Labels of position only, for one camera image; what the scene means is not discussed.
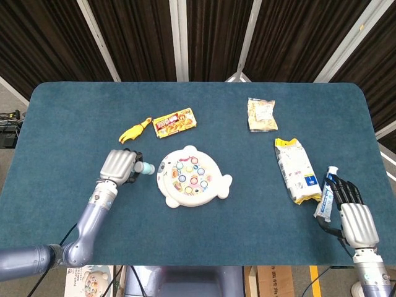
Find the white whack-a-mole toy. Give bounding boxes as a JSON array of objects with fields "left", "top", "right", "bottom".
[{"left": 156, "top": 145, "right": 233, "bottom": 209}]

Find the dark brown curtain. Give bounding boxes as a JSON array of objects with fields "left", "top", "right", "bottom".
[{"left": 0, "top": 0, "right": 396, "bottom": 152}]

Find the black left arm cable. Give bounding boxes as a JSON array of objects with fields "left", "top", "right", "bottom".
[{"left": 28, "top": 222, "right": 79, "bottom": 297}]

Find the mint green toy hammer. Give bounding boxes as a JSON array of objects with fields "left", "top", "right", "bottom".
[{"left": 133, "top": 161, "right": 155, "bottom": 176}]

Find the blue table cloth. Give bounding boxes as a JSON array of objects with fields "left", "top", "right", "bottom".
[{"left": 0, "top": 81, "right": 396, "bottom": 267}]

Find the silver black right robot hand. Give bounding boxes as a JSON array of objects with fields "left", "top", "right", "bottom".
[{"left": 316, "top": 176, "right": 380, "bottom": 250}]

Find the yellow rubber chicken toy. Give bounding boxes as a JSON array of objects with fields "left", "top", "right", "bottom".
[{"left": 118, "top": 116, "right": 153, "bottom": 144}]

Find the black floor equipment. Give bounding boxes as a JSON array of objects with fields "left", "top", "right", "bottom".
[{"left": 0, "top": 110, "right": 25, "bottom": 150}]

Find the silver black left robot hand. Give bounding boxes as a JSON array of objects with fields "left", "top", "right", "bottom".
[{"left": 99, "top": 148, "right": 144, "bottom": 186}]

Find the yellow red food box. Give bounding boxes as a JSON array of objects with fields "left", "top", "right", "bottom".
[{"left": 152, "top": 107, "right": 198, "bottom": 139}]

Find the white package with yellow edges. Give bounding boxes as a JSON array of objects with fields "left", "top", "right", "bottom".
[{"left": 273, "top": 137, "right": 322, "bottom": 205}]

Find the clear bag of snacks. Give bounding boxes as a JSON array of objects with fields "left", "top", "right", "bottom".
[{"left": 247, "top": 97, "right": 278, "bottom": 133}]

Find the brown cardboard box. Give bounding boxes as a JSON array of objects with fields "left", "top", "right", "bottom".
[{"left": 244, "top": 265, "right": 295, "bottom": 297}]

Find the blue white toothpaste tube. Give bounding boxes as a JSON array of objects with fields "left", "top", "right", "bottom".
[{"left": 313, "top": 166, "right": 339, "bottom": 223}]

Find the printed toy retail box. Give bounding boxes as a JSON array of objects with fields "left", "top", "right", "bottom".
[{"left": 66, "top": 265, "right": 114, "bottom": 297}]

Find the grey-blue robot torso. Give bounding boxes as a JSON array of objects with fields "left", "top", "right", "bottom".
[{"left": 123, "top": 265, "right": 246, "bottom": 297}]

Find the white partition frame post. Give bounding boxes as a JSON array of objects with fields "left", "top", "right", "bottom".
[
  {"left": 76, "top": 0, "right": 122, "bottom": 83},
  {"left": 169, "top": 0, "right": 190, "bottom": 82},
  {"left": 313, "top": 0, "right": 380, "bottom": 84},
  {"left": 225, "top": 0, "right": 264, "bottom": 83}
]

